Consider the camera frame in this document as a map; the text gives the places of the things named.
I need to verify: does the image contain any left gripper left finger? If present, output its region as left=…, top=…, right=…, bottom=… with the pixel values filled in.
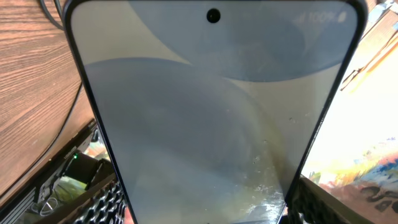
left=36, top=174, right=127, bottom=224

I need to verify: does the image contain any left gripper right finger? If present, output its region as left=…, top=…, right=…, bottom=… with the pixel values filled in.
left=285, top=176, right=366, bottom=224

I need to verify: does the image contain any blue Samsung Galaxy smartphone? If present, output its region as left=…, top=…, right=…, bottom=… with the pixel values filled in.
left=63, top=0, right=368, bottom=224

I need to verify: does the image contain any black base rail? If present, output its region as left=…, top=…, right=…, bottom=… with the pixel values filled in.
left=1, top=120, right=98, bottom=224

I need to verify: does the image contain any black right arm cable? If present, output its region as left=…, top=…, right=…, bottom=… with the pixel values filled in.
left=0, top=83, right=84, bottom=197

